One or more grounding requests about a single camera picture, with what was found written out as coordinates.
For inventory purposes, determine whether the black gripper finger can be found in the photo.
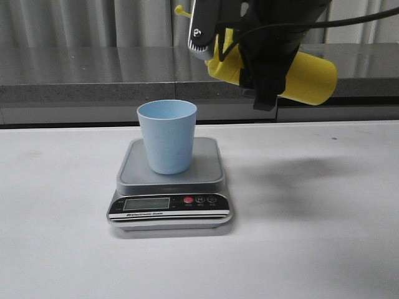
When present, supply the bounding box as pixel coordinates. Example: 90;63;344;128
253;74;286;111

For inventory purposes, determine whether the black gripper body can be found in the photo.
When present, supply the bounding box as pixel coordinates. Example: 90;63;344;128
187;1;330;90

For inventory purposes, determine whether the yellow squeeze bottle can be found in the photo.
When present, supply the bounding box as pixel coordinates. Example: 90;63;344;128
174;5;338;105

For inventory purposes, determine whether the light blue plastic cup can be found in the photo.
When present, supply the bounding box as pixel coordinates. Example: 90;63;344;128
137;100;197;174

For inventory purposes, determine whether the silver digital kitchen scale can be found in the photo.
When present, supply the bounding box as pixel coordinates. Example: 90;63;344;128
107;137;233;231

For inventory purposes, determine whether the grey stone counter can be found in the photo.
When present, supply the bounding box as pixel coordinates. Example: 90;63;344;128
1;44;398;127

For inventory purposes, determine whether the grey pleated curtain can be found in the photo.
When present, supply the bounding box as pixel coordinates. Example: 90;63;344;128
1;0;398;48

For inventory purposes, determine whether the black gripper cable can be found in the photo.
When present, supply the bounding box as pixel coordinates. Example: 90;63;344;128
216;6;399;63

